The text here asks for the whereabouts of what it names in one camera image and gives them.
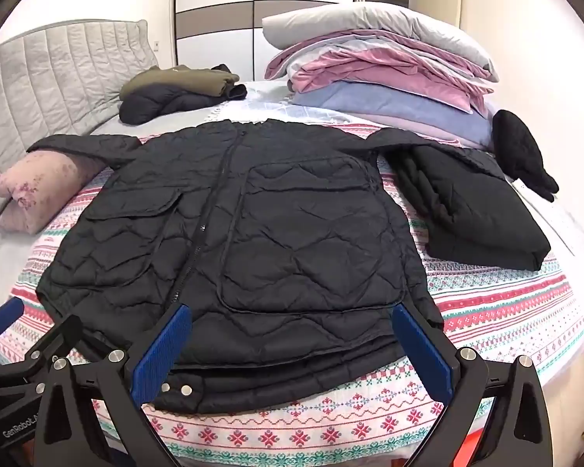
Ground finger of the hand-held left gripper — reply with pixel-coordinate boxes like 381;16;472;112
0;297;25;367
28;314;84;367

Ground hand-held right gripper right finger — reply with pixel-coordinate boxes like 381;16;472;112
392;304;554;467

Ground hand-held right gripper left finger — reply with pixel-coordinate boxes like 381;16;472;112
33;304;194;467

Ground black quilted jacket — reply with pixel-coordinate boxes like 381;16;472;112
27;118;445;413

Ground olive and navy folded clothes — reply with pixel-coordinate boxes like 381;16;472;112
119;83;248;125

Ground patterned knit-print blanket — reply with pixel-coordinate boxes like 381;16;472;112
0;121;584;467

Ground pink floral pillow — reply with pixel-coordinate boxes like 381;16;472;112
0;150;109;234

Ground folded black jacket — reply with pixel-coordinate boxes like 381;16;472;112
384;145;552;272

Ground black fuzzy garment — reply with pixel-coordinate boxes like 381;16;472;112
491;109;560;203

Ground lilac blanket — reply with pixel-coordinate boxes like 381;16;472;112
345;111;495;153

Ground grey quilted headboard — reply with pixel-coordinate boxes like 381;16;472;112
0;19;160;227

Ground blue blanket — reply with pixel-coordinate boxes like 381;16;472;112
289;81;493;146

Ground olive green jacket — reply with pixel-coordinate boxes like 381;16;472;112
119;64;241;103

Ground grey pillow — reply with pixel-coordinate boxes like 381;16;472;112
261;2;500;83

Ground white wardrobe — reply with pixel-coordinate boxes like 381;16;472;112
174;0;358;83

